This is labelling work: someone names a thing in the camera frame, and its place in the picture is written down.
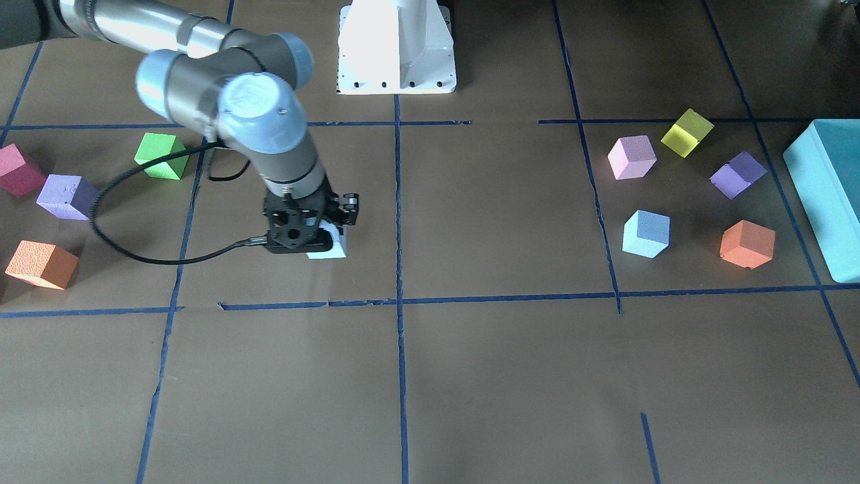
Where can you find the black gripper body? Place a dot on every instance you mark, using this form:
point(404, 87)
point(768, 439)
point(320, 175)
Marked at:
point(347, 208)

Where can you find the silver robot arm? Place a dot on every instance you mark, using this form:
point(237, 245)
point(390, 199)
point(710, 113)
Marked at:
point(236, 88)

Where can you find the green foam block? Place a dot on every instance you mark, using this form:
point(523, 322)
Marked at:
point(152, 146)

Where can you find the dark pink foam block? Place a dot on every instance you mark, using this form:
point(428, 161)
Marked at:
point(20, 175)

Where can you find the light pink foam block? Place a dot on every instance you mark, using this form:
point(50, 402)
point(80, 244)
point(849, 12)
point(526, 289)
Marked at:
point(632, 157)

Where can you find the yellow foam block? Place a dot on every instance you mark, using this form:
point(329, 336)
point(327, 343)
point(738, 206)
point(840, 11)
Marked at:
point(687, 133)

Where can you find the purple foam block by bin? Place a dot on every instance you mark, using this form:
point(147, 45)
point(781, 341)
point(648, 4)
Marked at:
point(737, 175)

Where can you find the orange foam block by bin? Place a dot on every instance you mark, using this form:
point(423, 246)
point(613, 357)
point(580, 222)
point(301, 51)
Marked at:
point(747, 245)

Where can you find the teal plastic bin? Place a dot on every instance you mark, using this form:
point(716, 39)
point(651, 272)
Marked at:
point(823, 162)

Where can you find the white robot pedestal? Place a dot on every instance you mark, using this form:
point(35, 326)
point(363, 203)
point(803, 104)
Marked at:
point(396, 48)

